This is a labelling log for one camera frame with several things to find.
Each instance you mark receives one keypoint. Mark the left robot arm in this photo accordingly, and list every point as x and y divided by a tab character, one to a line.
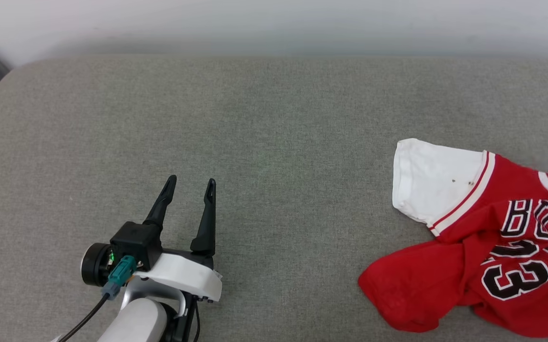
136	323

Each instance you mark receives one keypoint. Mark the red basketball jersey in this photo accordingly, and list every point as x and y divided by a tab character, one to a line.
483	237

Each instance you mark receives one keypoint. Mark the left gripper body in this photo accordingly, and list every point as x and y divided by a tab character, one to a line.
183	275

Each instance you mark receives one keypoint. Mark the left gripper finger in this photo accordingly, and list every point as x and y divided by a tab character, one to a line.
207	218
163	202

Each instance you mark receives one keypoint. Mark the left black wrist camera box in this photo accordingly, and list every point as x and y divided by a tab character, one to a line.
136	242

